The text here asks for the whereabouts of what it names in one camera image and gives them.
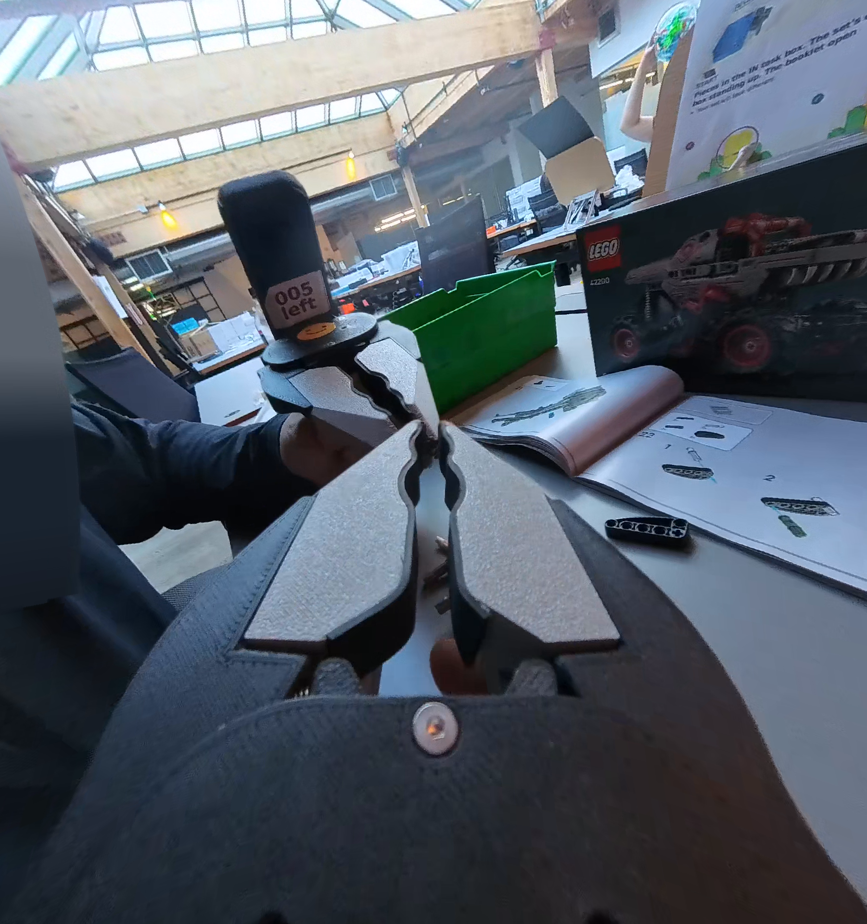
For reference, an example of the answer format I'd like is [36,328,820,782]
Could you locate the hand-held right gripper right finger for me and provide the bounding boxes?
[437,422,622,668]

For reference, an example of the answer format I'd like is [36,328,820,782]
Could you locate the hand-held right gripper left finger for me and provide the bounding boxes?
[240,421,436,681]

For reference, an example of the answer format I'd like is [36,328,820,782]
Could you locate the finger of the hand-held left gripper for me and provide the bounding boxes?
[353,338,442,436]
[287,363,406,449]

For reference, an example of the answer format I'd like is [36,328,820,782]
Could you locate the person's left forearm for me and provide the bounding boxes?
[71,400,319,546]

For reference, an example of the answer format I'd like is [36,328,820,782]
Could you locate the black lego beam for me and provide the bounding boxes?
[605,514,692,550]

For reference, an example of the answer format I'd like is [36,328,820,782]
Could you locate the lego instruction booklet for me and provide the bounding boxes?
[451,364,867,615]

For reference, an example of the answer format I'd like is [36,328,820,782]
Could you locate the dark truck lego box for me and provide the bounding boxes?
[576,133,867,405]

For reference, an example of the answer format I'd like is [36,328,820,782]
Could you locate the person's left hand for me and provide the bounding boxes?
[279,415,378,489]

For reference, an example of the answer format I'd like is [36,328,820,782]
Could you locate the green plastic bin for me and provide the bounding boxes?
[382,261,559,416]

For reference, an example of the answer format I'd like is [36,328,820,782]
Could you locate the black computer monitor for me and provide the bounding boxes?
[413,195,494,293]

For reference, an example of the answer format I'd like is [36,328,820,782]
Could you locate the black office chair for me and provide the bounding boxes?
[65,346,201,424]

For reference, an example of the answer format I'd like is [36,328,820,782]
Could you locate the open cardboard box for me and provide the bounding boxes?
[516,96,617,206]

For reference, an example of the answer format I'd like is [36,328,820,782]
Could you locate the person's dark clothing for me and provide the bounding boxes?
[0,498,261,924]

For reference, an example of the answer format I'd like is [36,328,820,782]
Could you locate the printed task sheet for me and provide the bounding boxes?
[668,0,867,192]

